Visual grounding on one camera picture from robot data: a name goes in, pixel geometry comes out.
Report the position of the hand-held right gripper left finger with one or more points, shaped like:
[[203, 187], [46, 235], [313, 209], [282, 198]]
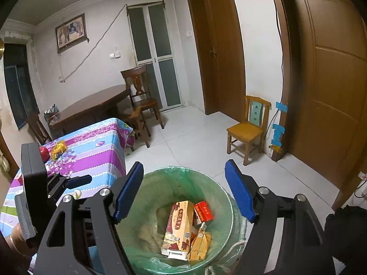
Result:
[[129, 194]]

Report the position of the striped floral tablecloth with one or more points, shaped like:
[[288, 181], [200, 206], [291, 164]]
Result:
[[94, 149]]

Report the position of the dark wooden stool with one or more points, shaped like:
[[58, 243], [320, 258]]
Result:
[[134, 120]]

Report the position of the dark window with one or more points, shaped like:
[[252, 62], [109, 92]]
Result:
[[18, 86]]

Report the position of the small yellow wooden chair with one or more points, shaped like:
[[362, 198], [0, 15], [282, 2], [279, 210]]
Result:
[[249, 129]]

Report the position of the brown panelled door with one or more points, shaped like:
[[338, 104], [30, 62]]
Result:
[[335, 77]]

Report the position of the dark wooden table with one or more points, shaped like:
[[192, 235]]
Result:
[[91, 106]]

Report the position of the white wall socket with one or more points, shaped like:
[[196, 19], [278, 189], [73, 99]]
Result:
[[361, 174]]

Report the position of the dark high-back wooden chair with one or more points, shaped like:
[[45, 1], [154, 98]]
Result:
[[140, 91]]

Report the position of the round gold wall plate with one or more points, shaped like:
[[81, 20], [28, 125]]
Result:
[[1, 48]]

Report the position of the white double wall switch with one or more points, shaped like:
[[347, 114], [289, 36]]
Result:
[[114, 54]]

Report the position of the blue tape strip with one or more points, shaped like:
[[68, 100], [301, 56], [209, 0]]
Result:
[[281, 106], [278, 131]]

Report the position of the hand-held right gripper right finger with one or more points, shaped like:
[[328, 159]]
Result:
[[239, 194]]

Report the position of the red apple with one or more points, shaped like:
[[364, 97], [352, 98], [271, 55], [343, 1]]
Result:
[[43, 153]]

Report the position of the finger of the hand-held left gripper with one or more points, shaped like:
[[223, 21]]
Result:
[[77, 181]]

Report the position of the green lined trash bin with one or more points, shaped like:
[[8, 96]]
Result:
[[154, 206]]

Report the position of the brown wooden door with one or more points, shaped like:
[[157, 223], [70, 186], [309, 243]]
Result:
[[223, 48]]

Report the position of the yellow snack packet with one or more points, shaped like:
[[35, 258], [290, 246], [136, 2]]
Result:
[[58, 149]]

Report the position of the golden foil packet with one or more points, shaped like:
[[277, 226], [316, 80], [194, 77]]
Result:
[[200, 245]]

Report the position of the white glass door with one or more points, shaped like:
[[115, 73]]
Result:
[[154, 54]]

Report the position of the dark cloth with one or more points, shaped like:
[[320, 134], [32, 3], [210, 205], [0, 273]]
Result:
[[344, 235]]

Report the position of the brown printed box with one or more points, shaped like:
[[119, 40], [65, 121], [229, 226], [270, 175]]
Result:
[[177, 229]]

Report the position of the dark basket with items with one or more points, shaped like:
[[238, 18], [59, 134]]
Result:
[[51, 111]]

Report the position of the framed wall picture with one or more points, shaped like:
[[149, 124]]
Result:
[[71, 31]]

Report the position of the small red box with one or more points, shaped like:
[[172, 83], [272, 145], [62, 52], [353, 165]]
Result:
[[203, 211]]

